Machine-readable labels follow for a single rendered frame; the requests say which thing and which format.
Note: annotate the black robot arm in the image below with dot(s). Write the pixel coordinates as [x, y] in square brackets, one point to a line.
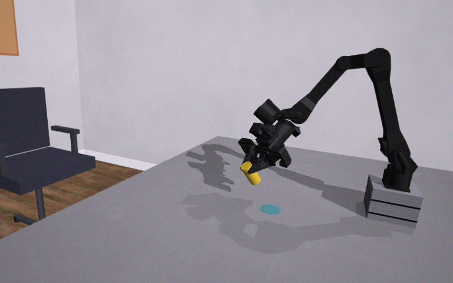
[393, 145]

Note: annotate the cyan circle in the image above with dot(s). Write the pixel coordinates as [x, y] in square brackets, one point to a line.
[271, 209]

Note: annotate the yellow cylinder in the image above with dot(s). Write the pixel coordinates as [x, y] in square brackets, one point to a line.
[254, 178]

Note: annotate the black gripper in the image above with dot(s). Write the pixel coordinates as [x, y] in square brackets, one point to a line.
[269, 154]

